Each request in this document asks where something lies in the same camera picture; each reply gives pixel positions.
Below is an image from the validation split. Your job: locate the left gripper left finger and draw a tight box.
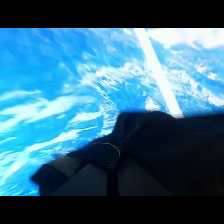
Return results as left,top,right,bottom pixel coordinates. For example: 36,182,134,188
53,162,110,197

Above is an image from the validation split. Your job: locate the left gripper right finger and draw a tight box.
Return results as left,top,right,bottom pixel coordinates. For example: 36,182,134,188
117,163,172,197

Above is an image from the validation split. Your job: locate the black garment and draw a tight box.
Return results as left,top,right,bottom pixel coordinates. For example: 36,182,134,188
30,110,224,197

